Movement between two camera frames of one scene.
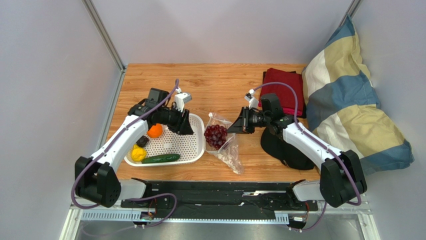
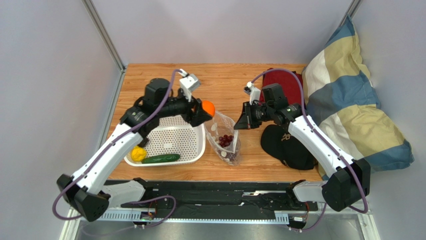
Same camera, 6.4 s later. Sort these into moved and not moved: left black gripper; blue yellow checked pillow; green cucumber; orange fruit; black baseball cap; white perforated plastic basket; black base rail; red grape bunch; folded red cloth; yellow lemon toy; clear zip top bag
Moved: orange fruit; left black gripper; clear zip top bag; red grape bunch
Not moved: green cucumber; white perforated plastic basket; blue yellow checked pillow; black base rail; black baseball cap; yellow lemon toy; folded red cloth
